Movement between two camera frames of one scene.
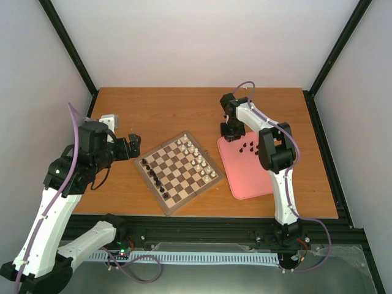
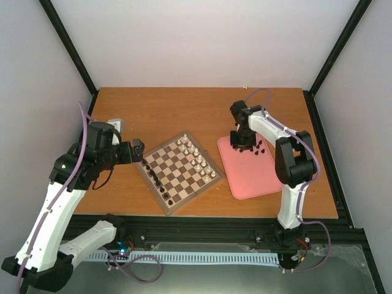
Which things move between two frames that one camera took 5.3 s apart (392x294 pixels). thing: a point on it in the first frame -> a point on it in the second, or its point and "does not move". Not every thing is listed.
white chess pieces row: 196,158 does not move
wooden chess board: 177,171 does not move
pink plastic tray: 247,178 does not move
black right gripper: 227,136 -> 236,144
